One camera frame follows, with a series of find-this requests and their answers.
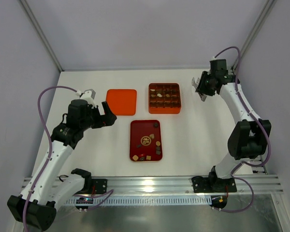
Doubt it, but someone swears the orange box lid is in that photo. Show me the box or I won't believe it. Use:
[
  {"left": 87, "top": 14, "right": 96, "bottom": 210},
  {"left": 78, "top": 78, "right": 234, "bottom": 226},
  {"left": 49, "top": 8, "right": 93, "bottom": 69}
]
[{"left": 106, "top": 89, "right": 137, "bottom": 116}]

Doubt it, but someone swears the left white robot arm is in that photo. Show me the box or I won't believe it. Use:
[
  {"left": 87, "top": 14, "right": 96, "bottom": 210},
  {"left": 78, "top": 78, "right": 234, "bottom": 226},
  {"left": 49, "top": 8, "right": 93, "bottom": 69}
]
[{"left": 7, "top": 99, "right": 117, "bottom": 231}]

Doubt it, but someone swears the orange chocolate box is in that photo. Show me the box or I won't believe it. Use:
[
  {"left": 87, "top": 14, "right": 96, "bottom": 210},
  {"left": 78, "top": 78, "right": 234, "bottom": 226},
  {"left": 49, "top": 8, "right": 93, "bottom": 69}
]
[{"left": 148, "top": 83, "right": 182, "bottom": 114}]

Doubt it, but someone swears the purple cable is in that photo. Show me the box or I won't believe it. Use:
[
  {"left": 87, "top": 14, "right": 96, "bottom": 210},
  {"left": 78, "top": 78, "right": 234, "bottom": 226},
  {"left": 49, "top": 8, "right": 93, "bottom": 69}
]
[
  {"left": 21, "top": 86, "right": 115, "bottom": 232},
  {"left": 210, "top": 46, "right": 273, "bottom": 213}
]

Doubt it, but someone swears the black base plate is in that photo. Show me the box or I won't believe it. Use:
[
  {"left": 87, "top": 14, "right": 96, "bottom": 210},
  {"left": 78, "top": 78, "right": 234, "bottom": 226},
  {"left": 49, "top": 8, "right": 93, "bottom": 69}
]
[
  {"left": 87, "top": 178, "right": 108, "bottom": 195},
  {"left": 191, "top": 176, "right": 237, "bottom": 193}
]

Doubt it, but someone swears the aluminium mounting rail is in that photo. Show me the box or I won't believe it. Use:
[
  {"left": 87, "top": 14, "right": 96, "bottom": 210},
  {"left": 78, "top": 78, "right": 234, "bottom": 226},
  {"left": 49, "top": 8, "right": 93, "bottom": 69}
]
[{"left": 105, "top": 174, "right": 284, "bottom": 195}]

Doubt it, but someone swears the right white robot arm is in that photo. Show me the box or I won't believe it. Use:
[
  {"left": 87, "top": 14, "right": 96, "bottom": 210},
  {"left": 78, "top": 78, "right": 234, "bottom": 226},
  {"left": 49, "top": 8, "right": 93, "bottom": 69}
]
[{"left": 191, "top": 59, "right": 272, "bottom": 193}]

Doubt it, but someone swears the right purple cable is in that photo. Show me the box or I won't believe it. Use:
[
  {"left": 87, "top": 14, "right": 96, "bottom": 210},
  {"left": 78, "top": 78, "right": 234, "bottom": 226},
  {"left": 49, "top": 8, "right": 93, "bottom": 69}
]
[{"left": 210, "top": 46, "right": 273, "bottom": 213}]

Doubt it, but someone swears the red lacquer tray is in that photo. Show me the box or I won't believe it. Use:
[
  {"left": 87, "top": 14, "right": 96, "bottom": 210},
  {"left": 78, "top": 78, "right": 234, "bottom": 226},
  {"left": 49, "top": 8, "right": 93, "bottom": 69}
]
[{"left": 129, "top": 120, "right": 163, "bottom": 162}]

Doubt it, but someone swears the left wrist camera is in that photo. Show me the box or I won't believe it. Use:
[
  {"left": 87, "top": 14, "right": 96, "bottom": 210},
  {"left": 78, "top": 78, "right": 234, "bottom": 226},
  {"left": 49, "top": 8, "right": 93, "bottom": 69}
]
[{"left": 75, "top": 89, "right": 96, "bottom": 102}]

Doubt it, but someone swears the slotted cable duct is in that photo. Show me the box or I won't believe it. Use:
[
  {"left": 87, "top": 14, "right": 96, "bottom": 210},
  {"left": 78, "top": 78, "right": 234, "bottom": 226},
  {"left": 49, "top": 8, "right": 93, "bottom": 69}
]
[{"left": 64, "top": 195, "right": 212, "bottom": 207}]

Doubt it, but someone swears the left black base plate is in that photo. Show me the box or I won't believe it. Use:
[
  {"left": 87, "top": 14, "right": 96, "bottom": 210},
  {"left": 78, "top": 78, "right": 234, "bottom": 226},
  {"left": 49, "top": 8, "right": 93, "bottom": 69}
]
[{"left": 87, "top": 178, "right": 108, "bottom": 195}]

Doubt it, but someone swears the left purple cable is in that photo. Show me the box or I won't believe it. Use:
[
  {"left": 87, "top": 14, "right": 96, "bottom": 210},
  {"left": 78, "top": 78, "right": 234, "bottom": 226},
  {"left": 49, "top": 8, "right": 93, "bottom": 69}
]
[{"left": 21, "top": 86, "right": 115, "bottom": 232}]

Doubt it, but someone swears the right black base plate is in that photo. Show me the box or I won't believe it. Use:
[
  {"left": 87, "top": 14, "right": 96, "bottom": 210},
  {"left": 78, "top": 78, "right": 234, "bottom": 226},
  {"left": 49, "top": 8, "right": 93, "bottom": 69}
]
[{"left": 191, "top": 176, "right": 237, "bottom": 193}]

